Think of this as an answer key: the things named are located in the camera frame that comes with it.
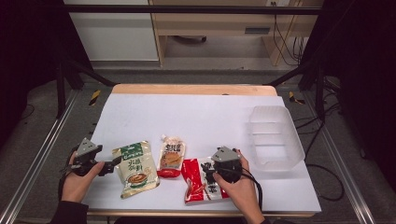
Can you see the dark curtain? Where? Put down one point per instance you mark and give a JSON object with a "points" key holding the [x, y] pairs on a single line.
{"points": [[25, 56], [367, 77]]}

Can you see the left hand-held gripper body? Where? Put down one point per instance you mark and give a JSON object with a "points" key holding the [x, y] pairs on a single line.
{"points": [[85, 148]]}

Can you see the light wooden desk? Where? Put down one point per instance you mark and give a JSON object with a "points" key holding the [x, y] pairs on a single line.
{"points": [[218, 23]]}

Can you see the person's right hand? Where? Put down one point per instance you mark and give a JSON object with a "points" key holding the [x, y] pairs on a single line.
{"points": [[239, 194]]}

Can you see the black metal stand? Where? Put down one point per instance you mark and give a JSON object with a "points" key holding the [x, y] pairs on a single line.
{"points": [[60, 90], [320, 93]]}

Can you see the small spouted sauce pouch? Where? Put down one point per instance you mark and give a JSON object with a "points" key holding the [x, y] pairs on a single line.
{"points": [[170, 158]]}

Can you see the wooden table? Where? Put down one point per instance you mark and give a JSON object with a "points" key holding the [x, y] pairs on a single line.
{"points": [[186, 89]]}

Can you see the person's left hand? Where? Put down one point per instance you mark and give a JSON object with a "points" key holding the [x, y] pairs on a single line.
{"points": [[74, 186]]}

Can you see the black horizontal frame bar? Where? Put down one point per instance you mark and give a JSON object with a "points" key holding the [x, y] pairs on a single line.
{"points": [[186, 9]]}

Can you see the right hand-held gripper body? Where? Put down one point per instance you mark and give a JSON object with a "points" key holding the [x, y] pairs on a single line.
{"points": [[225, 155]]}

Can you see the white paper sheet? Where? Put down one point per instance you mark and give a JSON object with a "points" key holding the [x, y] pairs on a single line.
{"points": [[186, 121]]}

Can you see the green and gold sauce pouch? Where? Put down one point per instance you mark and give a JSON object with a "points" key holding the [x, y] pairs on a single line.
{"points": [[137, 171]]}

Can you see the red and white seasoning packet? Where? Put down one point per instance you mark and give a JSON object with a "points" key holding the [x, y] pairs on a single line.
{"points": [[194, 183]]}

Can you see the translucent plastic container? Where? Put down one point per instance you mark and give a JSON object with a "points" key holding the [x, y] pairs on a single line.
{"points": [[275, 140]]}

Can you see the yellow and black tape strip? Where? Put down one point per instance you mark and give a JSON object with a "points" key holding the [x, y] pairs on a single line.
{"points": [[95, 97], [294, 98]]}

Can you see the white cabinet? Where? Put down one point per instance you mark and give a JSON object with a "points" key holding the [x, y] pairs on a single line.
{"points": [[115, 34]]}

